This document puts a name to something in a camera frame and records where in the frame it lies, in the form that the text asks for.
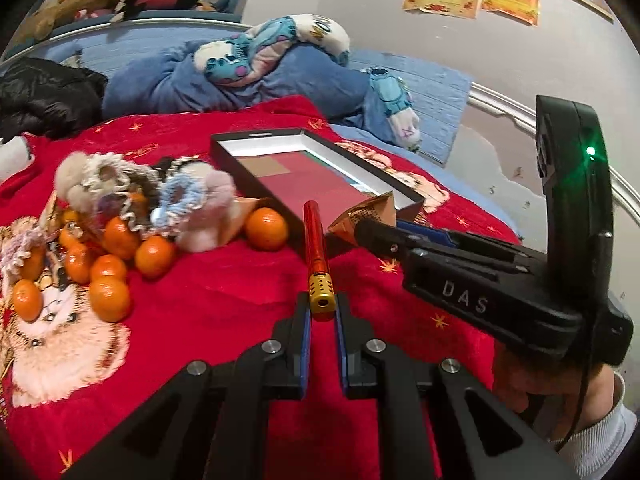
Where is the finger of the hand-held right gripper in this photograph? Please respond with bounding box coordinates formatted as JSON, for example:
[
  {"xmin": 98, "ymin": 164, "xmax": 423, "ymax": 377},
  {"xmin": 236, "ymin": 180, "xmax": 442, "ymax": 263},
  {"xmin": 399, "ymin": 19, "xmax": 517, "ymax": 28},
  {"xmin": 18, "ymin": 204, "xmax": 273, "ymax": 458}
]
[
  {"xmin": 354, "ymin": 217, "xmax": 501, "ymax": 283},
  {"xmin": 397, "ymin": 220, "xmax": 547, "ymax": 267}
]

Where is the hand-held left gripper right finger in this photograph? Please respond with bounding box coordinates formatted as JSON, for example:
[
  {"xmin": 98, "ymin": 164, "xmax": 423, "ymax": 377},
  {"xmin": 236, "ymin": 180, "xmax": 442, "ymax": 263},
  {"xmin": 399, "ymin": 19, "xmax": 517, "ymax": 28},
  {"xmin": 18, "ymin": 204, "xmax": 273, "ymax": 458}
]
[{"xmin": 335, "ymin": 292, "xmax": 576, "ymax": 480}]

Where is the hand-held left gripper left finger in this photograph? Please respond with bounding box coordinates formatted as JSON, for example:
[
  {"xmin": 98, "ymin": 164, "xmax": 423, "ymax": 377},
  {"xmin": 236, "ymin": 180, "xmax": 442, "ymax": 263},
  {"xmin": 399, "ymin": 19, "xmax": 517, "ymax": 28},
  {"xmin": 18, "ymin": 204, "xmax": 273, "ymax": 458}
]
[{"xmin": 65, "ymin": 292, "xmax": 312, "ymax": 480}]

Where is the red and gold tube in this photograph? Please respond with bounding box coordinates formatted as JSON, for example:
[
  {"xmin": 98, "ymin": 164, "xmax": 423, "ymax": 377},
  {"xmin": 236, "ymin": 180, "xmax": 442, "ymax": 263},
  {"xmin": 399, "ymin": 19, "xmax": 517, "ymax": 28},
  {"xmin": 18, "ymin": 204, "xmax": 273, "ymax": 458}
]
[{"xmin": 302, "ymin": 201, "xmax": 337, "ymax": 321}]

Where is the black box with white lining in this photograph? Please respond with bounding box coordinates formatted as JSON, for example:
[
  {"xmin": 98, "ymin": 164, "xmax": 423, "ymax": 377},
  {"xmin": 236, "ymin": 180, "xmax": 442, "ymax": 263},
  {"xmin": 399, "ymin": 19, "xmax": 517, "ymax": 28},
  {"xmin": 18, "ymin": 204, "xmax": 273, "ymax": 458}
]
[{"xmin": 210, "ymin": 129, "xmax": 425, "ymax": 226}]

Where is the orange tangerine fruit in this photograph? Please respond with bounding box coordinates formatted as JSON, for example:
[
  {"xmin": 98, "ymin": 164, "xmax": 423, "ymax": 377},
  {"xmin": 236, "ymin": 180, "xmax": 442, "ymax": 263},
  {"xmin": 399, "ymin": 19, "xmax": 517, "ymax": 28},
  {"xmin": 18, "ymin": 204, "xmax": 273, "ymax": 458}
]
[{"xmin": 244, "ymin": 207, "xmax": 291, "ymax": 252}]

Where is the pile of tangerines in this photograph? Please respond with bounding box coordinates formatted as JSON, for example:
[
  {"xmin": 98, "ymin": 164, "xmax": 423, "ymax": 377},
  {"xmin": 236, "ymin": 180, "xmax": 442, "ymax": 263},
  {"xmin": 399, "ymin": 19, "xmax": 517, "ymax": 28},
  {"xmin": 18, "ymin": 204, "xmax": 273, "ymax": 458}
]
[{"xmin": 10, "ymin": 207, "xmax": 177, "ymax": 323}]

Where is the person's right forearm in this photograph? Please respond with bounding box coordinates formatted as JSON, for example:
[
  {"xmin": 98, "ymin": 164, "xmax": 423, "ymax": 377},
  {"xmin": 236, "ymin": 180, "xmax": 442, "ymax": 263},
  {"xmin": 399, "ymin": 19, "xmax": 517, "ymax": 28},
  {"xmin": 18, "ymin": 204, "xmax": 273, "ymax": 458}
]
[{"xmin": 555, "ymin": 375, "xmax": 627, "ymax": 480}]

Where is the person's right hand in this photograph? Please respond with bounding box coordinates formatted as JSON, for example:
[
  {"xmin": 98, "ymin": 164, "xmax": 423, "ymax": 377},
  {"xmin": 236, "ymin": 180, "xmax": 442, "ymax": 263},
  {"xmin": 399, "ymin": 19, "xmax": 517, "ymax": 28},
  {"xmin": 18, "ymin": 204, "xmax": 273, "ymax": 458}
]
[{"xmin": 492, "ymin": 347, "xmax": 617, "ymax": 441}]

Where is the red printed blanket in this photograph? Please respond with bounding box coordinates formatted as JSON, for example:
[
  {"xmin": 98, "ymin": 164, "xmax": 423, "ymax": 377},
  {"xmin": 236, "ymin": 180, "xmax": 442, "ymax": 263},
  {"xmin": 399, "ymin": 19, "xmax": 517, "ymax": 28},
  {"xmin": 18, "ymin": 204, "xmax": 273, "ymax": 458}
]
[{"xmin": 0, "ymin": 95, "xmax": 523, "ymax": 480}]

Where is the light blue quilted bedsheet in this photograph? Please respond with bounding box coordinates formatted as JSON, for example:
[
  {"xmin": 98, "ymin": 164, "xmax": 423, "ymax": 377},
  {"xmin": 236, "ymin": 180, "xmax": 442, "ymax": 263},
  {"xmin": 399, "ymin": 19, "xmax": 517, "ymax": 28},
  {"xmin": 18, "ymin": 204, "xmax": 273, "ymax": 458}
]
[{"xmin": 0, "ymin": 17, "xmax": 476, "ymax": 166}]

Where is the pink fluffy scrunchie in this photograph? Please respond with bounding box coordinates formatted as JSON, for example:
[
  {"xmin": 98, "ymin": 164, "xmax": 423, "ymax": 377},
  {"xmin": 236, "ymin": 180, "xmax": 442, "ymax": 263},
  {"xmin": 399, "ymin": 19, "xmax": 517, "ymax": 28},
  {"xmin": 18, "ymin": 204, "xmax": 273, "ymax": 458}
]
[{"xmin": 175, "ymin": 167, "xmax": 238, "ymax": 253}]

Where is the blue crochet scrunchie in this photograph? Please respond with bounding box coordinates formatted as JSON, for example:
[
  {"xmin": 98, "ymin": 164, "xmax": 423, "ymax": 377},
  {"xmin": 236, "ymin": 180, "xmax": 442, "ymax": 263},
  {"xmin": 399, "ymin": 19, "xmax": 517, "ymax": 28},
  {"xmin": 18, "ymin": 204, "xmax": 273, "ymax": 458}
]
[{"xmin": 150, "ymin": 172, "xmax": 211, "ymax": 233}]

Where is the dark brown scrunchie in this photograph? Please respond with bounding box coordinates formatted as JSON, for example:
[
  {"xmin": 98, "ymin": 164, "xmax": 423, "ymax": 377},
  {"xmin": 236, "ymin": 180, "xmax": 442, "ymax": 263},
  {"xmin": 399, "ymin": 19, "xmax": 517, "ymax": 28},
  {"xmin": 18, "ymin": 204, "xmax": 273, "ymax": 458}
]
[{"xmin": 120, "ymin": 157, "xmax": 201, "ymax": 201}]

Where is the blue cartoon print quilt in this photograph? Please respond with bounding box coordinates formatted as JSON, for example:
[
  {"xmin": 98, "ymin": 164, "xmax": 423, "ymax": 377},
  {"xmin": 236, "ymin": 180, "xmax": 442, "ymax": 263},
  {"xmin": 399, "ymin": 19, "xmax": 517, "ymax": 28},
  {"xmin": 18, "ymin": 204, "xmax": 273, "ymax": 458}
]
[{"xmin": 102, "ymin": 12, "xmax": 423, "ymax": 153}]

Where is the cream lace scrunchie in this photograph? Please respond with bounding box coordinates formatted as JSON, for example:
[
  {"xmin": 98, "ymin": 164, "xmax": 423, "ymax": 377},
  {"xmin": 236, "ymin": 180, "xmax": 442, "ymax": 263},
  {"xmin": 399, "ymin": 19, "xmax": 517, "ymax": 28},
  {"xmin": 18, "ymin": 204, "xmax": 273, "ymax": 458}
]
[{"xmin": 82, "ymin": 155, "xmax": 136, "ymax": 196}]

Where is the pink crochet scrunchie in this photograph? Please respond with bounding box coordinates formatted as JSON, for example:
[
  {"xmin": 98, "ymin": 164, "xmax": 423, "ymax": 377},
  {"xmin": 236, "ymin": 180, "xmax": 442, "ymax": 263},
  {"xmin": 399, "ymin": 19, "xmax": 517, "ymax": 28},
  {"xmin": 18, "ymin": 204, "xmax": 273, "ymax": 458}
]
[{"xmin": 0, "ymin": 217, "xmax": 48, "ymax": 281}]

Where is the black and red plush toy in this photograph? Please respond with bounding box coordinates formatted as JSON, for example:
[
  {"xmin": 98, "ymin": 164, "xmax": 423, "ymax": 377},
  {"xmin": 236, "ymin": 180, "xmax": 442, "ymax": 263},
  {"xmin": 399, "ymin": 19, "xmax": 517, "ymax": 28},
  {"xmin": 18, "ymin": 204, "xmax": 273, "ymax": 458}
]
[{"xmin": 112, "ymin": 0, "xmax": 201, "ymax": 21}]

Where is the black puffer jacket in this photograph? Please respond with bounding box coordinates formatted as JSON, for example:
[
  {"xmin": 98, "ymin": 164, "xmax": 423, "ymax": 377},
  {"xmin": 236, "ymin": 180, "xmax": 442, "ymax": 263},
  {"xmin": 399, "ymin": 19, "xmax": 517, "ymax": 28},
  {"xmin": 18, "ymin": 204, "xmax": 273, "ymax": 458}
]
[{"xmin": 0, "ymin": 57, "xmax": 108, "ymax": 138}]

